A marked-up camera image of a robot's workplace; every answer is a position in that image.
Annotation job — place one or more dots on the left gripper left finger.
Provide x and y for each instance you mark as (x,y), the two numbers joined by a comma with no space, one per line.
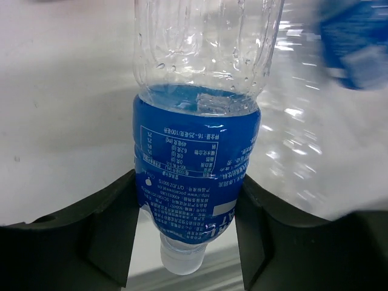
(85,246)

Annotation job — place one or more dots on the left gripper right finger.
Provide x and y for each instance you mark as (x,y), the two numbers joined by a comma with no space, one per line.
(284,248)

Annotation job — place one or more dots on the blue label bottle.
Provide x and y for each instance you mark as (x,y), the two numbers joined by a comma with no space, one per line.
(200,66)

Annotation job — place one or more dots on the blue label bottle cap down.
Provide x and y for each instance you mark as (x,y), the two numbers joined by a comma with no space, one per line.
(354,40)

